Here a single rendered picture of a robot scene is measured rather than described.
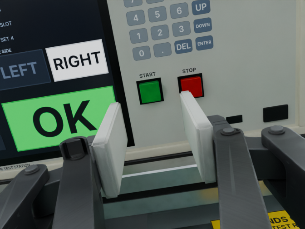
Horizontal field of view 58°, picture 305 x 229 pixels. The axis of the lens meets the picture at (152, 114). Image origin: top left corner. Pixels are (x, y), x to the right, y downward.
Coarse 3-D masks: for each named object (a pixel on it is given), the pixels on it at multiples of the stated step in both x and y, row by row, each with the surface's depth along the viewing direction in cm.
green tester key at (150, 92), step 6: (144, 84) 25; (150, 84) 25; (156, 84) 25; (144, 90) 25; (150, 90) 25; (156, 90) 25; (144, 96) 25; (150, 96) 25; (156, 96) 25; (144, 102) 25
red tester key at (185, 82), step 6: (186, 78) 25; (192, 78) 25; (198, 78) 25; (186, 84) 25; (192, 84) 25; (198, 84) 25; (186, 90) 25; (192, 90) 25; (198, 90) 25; (198, 96) 25
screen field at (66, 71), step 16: (48, 48) 24; (64, 48) 24; (80, 48) 24; (96, 48) 24; (0, 64) 24; (16, 64) 24; (32, 64) 24; (48, 64) 25; (64, 64) 25; (80, 64) 25; (96, 64) 25; (0, 80) 25; (16, 80) 25; (32, 80) 25; (48, 80) 25
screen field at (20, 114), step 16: (48, 96) 25; (64, 96) 26; (80, 96) 26; (96, 96) 26; (112, 96) 26; (16, 112) 26; (32, 112) 26; (48, 112) 26; (64, 112) 26; (80, 112) 26; (96, 112) 26; (16, 128) 26; (32, 128) 26; (48, 128) 26; (64, 128) 26; (80, 128) 27; (96, 128) 27; (16, 144) 27; (32, 144) 27; (48, 144) 27
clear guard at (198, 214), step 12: (216, 204) 27; (276, 204) 26; (156, 216) 27; (168, 216) 26; (180, 216) 26; (192, 216) 26; (204, 216) 26; (216, 216) 25; (156, 228) 25; (168, 228) 25; (180, 228) 25; (192, 228) 24; (204, 228) 24
